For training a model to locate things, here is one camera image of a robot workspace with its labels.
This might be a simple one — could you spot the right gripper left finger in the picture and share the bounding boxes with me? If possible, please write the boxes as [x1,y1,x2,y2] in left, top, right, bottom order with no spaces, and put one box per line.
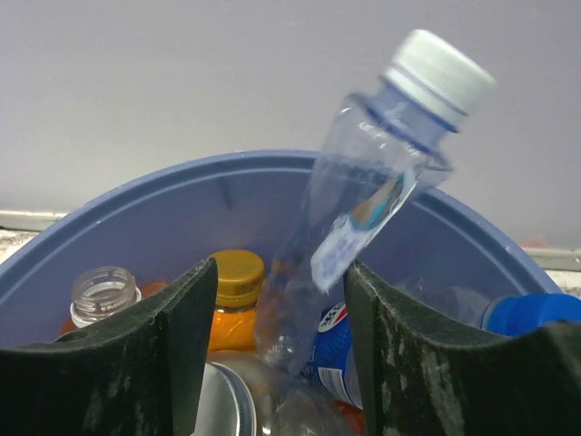
[1,258,218,435]

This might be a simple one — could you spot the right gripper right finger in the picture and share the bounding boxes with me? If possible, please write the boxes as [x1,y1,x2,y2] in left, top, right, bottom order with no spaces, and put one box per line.
[343,263,580,435]

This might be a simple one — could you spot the orange sea buckthorn bottle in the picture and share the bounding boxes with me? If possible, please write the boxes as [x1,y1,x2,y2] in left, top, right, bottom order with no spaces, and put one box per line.
[334,401,365,436]

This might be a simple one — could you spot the crushed bottle blue cap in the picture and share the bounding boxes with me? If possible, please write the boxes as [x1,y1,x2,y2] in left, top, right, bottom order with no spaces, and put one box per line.
[395,277,580,337]

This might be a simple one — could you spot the clear bottle orange pattern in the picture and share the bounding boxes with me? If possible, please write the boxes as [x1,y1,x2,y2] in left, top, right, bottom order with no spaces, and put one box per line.
[59,266,168,336]

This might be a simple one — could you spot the blue plastic bin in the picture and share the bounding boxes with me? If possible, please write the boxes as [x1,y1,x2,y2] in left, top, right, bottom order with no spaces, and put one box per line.
[1,151,557,348]

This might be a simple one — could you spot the small orange juice bottle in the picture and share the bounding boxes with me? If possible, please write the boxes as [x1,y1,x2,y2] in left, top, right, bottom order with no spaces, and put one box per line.
[208,249,265,352]

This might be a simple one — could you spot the small clear water bottle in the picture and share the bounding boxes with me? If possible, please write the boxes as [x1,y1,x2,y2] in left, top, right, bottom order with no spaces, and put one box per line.
[254,29,496,375]

